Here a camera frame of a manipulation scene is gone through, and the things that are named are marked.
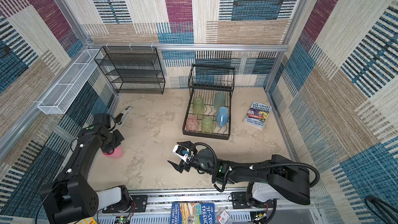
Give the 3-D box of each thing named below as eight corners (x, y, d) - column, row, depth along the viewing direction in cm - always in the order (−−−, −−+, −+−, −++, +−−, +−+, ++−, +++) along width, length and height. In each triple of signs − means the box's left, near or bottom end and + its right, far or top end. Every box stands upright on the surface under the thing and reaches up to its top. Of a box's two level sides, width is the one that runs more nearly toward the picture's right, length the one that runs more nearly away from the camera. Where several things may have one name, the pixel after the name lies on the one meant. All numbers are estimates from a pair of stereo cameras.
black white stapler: (116, 125, 104) (113, 121, 100) (127, 108, 113) (124, 104, 109) (122, 126, 103) (119, 122, 99) (132, 109, 112) (130, 105, 108)
